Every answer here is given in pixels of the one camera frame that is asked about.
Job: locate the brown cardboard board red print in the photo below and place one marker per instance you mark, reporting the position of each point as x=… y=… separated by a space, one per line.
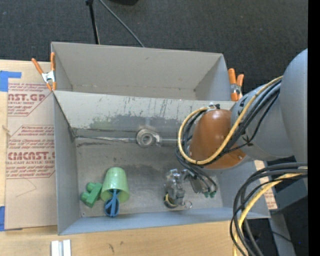
x=30 y=140

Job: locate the grey tape roll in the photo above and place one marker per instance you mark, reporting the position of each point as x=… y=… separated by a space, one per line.
x=140 y=141

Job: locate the green toy block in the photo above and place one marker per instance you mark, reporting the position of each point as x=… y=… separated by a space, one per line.
x=92 y=195

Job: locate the light green plastic cup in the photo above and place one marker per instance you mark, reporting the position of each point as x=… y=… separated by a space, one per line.
x=115 y=180

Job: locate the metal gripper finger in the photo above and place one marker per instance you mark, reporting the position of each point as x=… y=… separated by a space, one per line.
x=169 y=184
x=180 y=192

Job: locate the grey metal bin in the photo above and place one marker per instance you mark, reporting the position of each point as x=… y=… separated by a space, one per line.
x=140 y=175

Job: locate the black and yellow round thing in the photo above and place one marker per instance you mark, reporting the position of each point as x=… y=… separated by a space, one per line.
x=169 y=203

